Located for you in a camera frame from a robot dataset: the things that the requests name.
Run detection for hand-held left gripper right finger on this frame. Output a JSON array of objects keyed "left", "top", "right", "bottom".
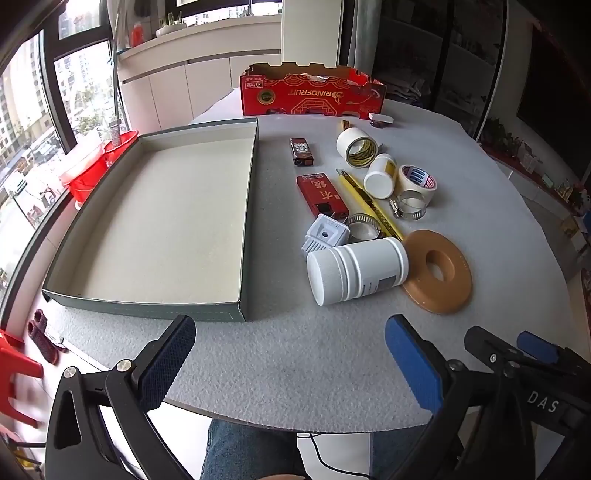
[{"left": 369, "top": 315, "right": 509, "bottom": 480}]

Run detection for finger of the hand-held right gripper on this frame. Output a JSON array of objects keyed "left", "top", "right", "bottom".
[
  {"left": 516, "top": 330, "right": 591, "bottom": 388},
  {"left": 464, "top": 325, "right": 527, "bottom": 377}
]

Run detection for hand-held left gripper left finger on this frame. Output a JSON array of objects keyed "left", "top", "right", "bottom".
[{"left": 45, "top": 315, "right": 197, "bottom": 480}]

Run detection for tan ring disc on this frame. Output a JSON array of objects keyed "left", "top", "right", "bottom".
[{"left": 399, "top": 229, "right": 473, "bottom": 316}]

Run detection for large white plastic jar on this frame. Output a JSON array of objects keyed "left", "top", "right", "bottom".
[{"left": 307, "top": 237, "right": 410, "bottom": 307}]

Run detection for metal hose clamp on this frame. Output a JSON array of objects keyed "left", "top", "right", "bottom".
[
  {"left": 345, "top": 212, "right": 383, "bottom": 241},
  {"left": 389, "top": 191, "right": 426, "bottom": 220}
]

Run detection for grey shallow tray box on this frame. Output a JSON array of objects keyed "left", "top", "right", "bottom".
[{"left": 41, "top": 117, "right": 260, "bottom": 323}]

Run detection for white power adapter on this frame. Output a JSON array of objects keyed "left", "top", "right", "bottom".
[{"left": 300, "top": 213, "right": 350, "bottom": 259}]

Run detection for long yellow utility knife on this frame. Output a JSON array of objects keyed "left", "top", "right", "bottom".
[{"left": 335, "top": 168, "right": 406, "bottom": 243}]

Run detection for small white bottle yellow label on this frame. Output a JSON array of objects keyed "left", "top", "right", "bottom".
[{"left": 363, "top": 153, "right": 397, "bottom": 200}]

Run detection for tape roll with blue-red print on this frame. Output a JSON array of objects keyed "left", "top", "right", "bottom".
[{"left": 397, "top": 164, "right": 438, "bottom": 207}]

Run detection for red box with gold print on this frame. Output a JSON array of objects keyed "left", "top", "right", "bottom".
[{"left": 296, "top": 172, "right": 350, "bottom": 221}]

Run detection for white tape roll yellow core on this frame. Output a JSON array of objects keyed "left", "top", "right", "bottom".
[{"left": 335, "top": 128, "right": 380, "bottom": 168}]

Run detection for small dark red box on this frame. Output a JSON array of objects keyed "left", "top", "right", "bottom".
[{"left": 289, "top": 137, "right": 315, "bottom": 168}]

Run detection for person's right leg in jeans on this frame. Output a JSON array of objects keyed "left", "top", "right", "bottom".
[{"left": 369, "top": 427, "right": 435, "bottom": 480}]

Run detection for person's leg in jeans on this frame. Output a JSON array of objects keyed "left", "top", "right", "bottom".
[
  {"left": 369, "top": 427, "right": 435, "bottom": 480},
  {"left": 201, "top": 418, "right": 308, "bottom": 480}
]

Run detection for person's left leg in jeans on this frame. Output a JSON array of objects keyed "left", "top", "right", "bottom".
[{"left": 201, "top": 418, "right": 308, "bottom": 480}]

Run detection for red plastic stool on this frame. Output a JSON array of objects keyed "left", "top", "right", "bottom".
[{"left": 0, "top": 329, "right": 44, "bottom": 428}]

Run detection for red basin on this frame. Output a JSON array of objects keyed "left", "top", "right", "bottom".
[{"left": 59, "top": 143, "right": 108, "bottom": 204}]

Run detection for green potted plants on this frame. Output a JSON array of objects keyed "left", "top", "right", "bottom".
[{"left": 480, "top": 117, "right": 522, "bottom": 158}]

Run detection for red bucket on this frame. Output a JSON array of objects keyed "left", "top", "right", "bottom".
[{"left": 102, "top": 130, "right": 139, "bottom": 169}]

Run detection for metal mop pole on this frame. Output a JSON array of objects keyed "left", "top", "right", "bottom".
[{"left": 108, "top": 0, "right": 127, "bottom": 162}]

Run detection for pile of folded clothes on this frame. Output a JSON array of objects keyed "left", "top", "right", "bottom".
[{"left": 390, "top": 69, "right": 432, "bottom": 100}]

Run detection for white cabinet counter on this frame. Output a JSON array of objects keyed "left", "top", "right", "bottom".
[{"left": 117, "top": 18, "right": 282, "bottom": 134}]

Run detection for red cardboard fruit box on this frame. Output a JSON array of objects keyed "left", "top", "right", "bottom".
[{"left": 239, "top": 62, "right": 387, "bottom": 117}]

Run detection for white plant pot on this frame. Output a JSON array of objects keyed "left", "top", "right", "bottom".
[{"left": 156, "top": 11, "right": 185, "bottom": 38}]

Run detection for black cable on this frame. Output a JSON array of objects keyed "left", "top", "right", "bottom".
[{"left": 295, "top": 431, "right": 372, "bottom": 480}]

